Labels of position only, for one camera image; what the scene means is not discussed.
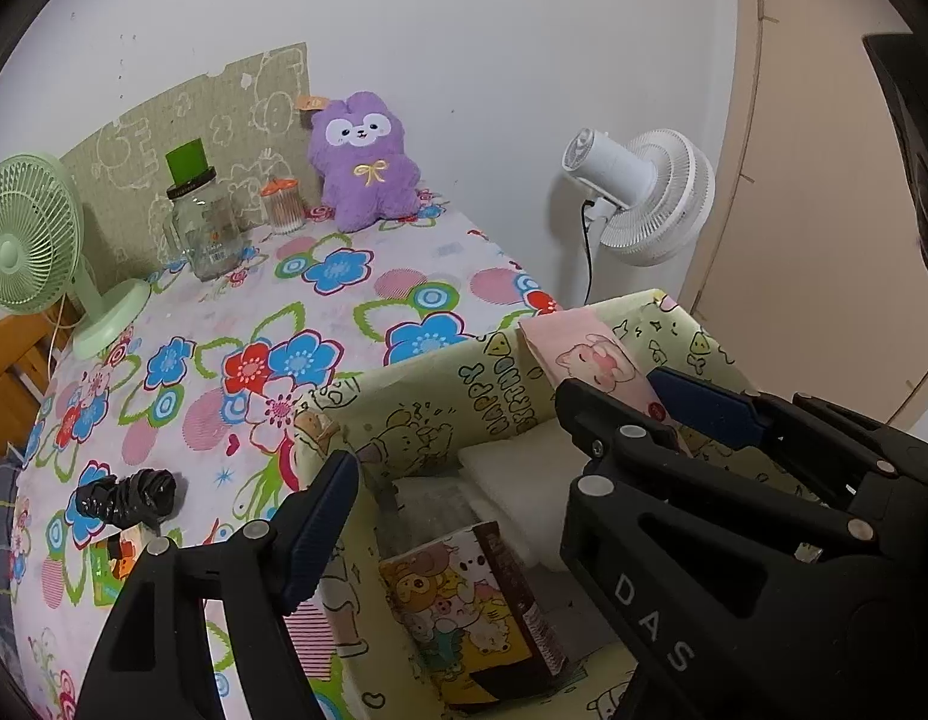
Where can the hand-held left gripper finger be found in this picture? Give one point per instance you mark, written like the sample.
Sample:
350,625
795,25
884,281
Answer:
321,532

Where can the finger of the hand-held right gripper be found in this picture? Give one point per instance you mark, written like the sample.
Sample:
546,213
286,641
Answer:
704,405
621,409

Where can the pink tissue packet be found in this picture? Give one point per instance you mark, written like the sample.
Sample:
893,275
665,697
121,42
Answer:
584,352

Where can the white pillow pack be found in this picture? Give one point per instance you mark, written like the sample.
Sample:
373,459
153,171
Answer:
509,457

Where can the yellow cartoon printed box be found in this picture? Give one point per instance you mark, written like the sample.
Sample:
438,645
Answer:
434,405

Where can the black crumpled plastic bag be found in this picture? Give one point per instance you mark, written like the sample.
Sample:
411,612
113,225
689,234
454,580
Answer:
134,499

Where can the beige wardrobe door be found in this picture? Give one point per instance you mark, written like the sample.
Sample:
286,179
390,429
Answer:
809,240

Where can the small cartoon packet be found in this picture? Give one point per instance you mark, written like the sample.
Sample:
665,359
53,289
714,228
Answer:
115,570

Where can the white standing fan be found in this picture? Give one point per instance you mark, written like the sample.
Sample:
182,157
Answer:
621,165

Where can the floral tablecloth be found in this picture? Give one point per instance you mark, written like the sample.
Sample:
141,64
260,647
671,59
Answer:
209,300

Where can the glass jar with green cap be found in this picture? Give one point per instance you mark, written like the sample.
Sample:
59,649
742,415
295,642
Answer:
205,232

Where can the cotton swab jar orange lid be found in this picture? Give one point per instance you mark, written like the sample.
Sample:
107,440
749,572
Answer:
282,210

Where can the purple plush bunny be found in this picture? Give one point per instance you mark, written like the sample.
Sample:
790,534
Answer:
363,180

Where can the wooden chair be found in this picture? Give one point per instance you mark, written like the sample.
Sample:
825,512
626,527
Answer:
10,375

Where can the green desk fan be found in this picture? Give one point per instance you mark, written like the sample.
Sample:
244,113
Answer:
17,240

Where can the green patterned board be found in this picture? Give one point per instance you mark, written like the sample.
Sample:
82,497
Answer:
134,142

